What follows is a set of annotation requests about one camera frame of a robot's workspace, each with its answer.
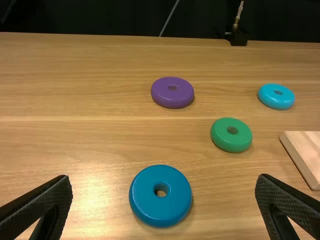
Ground light blue ring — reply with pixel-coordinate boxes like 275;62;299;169
256;83;296;111

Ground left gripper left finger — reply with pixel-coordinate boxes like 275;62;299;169
0;174;73;240

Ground grey cable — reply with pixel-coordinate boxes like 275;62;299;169
158;0;181;38

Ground black clamp stand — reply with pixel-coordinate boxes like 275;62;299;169
223;0;250;47

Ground dark blue ring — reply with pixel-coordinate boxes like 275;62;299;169
128;164;194;229

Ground purple ring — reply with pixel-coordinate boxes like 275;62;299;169
150;76;195;110

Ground dark green ring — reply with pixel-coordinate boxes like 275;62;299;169
209;117;253;154

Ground wooden peg base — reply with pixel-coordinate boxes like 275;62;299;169
279;130;320;191

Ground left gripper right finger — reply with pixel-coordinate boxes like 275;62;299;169
254;173;320;240

